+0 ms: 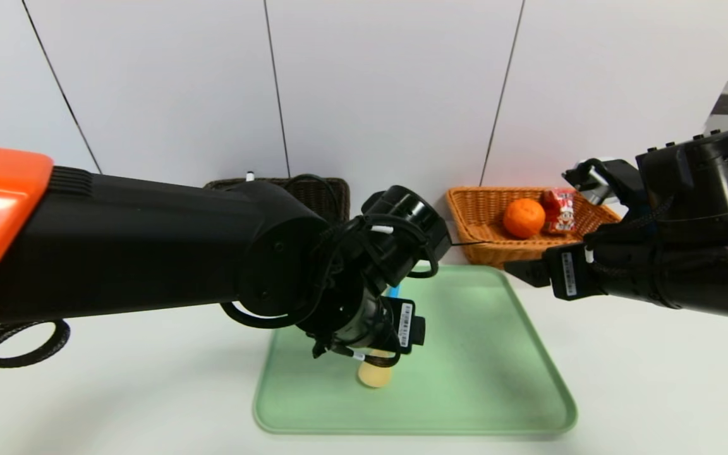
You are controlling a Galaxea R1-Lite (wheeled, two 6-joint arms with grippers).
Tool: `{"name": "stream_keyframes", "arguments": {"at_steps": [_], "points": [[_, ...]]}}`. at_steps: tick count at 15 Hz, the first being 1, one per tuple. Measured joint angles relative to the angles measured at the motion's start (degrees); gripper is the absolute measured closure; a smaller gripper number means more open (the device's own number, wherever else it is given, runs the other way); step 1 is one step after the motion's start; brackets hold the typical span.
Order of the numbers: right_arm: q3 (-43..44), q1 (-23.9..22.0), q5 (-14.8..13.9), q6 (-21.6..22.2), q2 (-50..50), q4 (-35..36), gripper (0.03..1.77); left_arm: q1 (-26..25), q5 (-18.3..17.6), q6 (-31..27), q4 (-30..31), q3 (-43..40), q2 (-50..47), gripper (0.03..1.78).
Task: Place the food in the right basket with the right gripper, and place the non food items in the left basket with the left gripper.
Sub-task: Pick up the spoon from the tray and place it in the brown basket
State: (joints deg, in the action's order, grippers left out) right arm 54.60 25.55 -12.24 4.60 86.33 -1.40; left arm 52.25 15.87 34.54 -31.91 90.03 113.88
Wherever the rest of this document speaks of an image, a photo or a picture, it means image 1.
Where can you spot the orange wicker basket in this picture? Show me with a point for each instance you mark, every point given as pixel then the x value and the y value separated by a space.
pixel 478 227

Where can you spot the orange fruit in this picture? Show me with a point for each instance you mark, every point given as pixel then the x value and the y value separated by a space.
pixel 524 218

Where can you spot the thin black zip tie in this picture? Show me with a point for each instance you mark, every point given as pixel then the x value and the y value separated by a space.
pixel 465 242

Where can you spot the light green plastic tray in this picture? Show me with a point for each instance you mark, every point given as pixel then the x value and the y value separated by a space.
pixel 478 366

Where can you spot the dark grey wall fixture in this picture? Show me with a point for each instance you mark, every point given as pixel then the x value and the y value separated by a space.
pixel 725 104

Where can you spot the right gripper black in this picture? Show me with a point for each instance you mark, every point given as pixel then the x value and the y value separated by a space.
pixel 567 273

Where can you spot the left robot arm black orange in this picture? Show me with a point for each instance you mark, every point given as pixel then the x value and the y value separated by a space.
pixel 149 246

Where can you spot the dark brown wicker basket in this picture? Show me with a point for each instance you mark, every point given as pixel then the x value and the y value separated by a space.
pixel 332 196

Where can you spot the red milk carton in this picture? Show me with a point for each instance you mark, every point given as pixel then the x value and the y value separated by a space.
pixel 558 208

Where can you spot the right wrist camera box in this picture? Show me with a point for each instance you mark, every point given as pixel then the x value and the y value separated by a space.
pixel 610 177

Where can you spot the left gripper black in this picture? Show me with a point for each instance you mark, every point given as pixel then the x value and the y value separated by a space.
pixel 406 325

